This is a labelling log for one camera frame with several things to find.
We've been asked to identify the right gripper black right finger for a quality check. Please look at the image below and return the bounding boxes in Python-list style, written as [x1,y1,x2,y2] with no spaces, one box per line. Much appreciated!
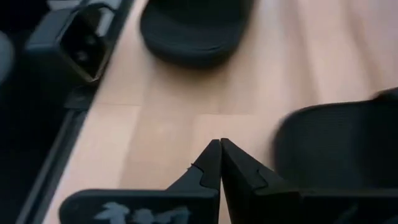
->
[220,138,398,224]

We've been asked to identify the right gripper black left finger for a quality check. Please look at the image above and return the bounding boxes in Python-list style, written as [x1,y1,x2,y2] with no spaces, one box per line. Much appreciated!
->
[58,139,223,224]

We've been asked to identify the black rubber slide sandal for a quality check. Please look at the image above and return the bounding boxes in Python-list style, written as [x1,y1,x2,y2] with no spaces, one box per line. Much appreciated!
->
[139,0,254,68]
[273,86,398,190]

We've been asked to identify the grey rounded object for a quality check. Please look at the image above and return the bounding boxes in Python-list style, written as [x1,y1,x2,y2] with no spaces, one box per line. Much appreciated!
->
[0,30,15,85]

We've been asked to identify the black aluminium table frame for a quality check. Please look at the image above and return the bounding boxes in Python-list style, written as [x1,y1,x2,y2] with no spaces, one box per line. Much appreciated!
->
[14,0,137,224]

